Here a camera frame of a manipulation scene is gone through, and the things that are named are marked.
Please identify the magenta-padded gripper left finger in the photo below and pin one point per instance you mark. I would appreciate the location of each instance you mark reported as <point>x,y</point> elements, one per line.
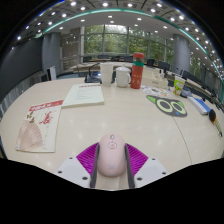
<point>71,170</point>

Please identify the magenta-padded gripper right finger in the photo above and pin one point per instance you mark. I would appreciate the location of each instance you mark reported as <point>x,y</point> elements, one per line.
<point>150,171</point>

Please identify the pink computer mouse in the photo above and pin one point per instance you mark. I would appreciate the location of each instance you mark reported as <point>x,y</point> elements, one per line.
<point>111,156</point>

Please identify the cat-shaped black green mouse pad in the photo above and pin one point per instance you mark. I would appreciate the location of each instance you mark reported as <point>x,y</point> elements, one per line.
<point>166,106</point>

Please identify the red white fan-print magazine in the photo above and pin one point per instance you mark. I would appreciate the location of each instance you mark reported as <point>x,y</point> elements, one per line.
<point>38,128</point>

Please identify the white booklet with red heading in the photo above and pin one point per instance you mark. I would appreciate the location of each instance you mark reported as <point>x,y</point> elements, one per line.
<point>83,95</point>

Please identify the colourful sticker sheet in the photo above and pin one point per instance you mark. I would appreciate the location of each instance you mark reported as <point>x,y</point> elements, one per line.
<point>155,91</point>

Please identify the blue and white book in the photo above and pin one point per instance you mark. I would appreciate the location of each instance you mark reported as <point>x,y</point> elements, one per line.
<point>199,105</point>

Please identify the black console with gooseneck microphone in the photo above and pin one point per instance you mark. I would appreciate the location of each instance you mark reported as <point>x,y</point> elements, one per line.
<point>186,91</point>

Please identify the green printed cup with straw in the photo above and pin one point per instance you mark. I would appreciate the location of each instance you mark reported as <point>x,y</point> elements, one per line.
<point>179,86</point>

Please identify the cream divided box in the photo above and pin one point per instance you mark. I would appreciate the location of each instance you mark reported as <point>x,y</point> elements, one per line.
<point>153,78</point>

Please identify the white lidded mug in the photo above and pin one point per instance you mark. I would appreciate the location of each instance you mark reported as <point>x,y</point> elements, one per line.
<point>122,78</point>

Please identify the red bottle with green band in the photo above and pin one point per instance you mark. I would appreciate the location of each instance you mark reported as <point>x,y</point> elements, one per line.
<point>137,71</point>

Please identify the long curved conference desk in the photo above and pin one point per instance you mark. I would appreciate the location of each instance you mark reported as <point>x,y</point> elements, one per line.
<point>83,68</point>

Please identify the dark office chairs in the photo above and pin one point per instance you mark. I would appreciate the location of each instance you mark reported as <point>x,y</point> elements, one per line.
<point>161,65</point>

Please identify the ceiling lights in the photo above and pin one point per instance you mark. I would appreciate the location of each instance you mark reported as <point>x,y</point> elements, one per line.
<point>105,4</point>

